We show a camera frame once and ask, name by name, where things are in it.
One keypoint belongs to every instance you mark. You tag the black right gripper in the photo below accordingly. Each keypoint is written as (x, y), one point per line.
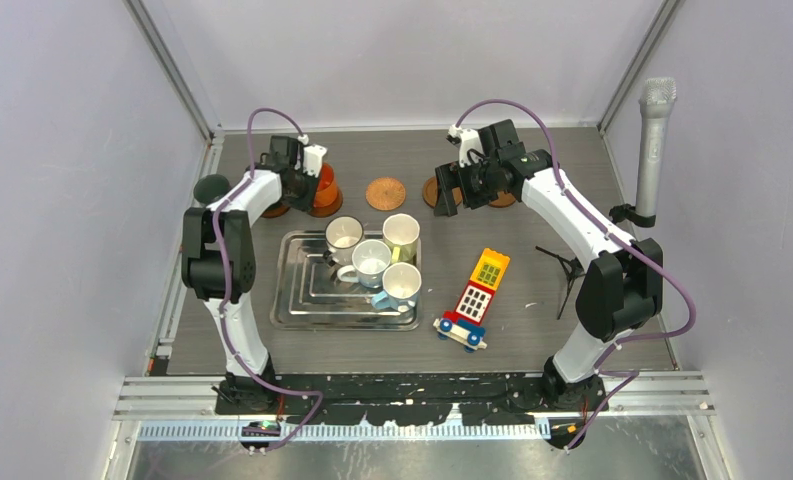
(453, 175)

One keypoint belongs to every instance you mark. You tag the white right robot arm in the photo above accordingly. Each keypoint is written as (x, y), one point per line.
(623, 281)

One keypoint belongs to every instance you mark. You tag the orange cup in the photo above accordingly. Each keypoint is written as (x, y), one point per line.
(327, 189)

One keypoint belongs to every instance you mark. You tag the grey white cup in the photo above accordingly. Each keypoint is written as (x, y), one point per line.
(369, 261)

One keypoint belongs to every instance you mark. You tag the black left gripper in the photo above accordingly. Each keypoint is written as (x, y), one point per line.
(307, 202)

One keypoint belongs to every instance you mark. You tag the silver metal tray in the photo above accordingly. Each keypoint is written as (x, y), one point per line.
(310, 297)

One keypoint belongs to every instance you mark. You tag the white metallic cup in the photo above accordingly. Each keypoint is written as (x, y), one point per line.
(342, 235)

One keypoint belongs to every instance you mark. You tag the light patterned wooden coaster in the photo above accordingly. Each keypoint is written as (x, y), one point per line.
(385, 194)

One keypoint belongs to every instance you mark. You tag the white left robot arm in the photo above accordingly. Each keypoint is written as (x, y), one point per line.
(218, 261)

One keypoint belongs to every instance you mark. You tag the silver grey microphone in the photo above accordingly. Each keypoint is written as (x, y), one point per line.
(656, 103)

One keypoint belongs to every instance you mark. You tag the light blue handled cup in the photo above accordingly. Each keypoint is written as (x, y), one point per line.
(401, 284)

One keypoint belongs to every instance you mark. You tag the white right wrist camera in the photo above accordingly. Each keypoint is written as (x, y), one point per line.
(469, 144)

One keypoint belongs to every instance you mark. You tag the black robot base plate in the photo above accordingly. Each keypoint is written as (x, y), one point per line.
(407, 399)

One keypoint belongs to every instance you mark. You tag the yellow green handled cup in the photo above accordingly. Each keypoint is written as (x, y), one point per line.
(401, 233)

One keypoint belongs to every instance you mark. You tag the brown wooden coaster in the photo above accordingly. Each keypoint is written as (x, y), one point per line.
(503, 200)
(275, 210)
(429, 193)
(329, 210)

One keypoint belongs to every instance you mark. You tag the colourful toy brick truck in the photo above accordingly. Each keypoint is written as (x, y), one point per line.
(463, 323)

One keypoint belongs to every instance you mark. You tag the dark grey cup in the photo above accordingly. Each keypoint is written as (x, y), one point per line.
(210, 188)

